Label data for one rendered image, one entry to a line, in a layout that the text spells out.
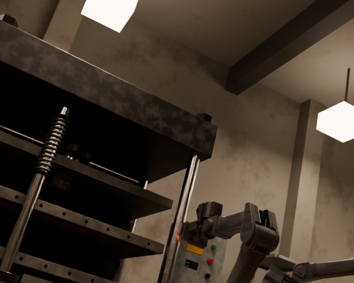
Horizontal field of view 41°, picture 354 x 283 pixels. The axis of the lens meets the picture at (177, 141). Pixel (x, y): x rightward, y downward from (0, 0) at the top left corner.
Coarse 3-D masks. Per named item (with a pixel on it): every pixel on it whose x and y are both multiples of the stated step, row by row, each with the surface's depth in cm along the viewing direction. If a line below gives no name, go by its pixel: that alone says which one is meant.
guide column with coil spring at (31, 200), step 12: (60, 108) 231; (60, 120) 228; (48, 144) 222; (48, 168) 220; (36, 180) 215; (36, 192) 213; (24, 204) 210; (24, 216) 208; (24, 228) 207; (12, 240) 203; (12, 252) 202; (0, 264) 200; (12, 264) 202
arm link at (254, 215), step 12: (252, 204) 135; (216, 216) 152; (228, 216) 148; (240, 216) 141; (252, 216) 131; (264, 216) 138; (216, 228) 150; (228, 228) 145; (240, 228) 141; (252, 228) 128; (276, 228) 133; (276, 240) 130
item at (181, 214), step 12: (192, 156) 258; (192, 168) 255; (144, 180) 315; (192, 180) 252; (180, 204) 247; (180, 216) 244; (132, 228) 302; (168, 252) 237; (120, 264) 292; (168, 264) 233; (120, 276) 290; (168, 276) 231
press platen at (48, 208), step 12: (0, 192) 210; (12, 192) 213; (36, 204) 216; (48, 204) 219; (60, 216) 220; (72, 216) 223; (84, 216) 226; (96, 228) 227; (108, 228) 231; (120, 240) 235; (132, 240) 235; (144, 240) 238; (156, 252) 240
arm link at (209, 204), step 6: (210, 204) 163; (216, 204) 161; (222, 204) 162; (204, 210) 163; (210, 210) 162; (216, 210) 160; (222, 210) 161; (204, 216) 162; (210, 216) 159; (204, 222) 155; (210, 222) 152; (204, 228) 154; (210, 228) 152
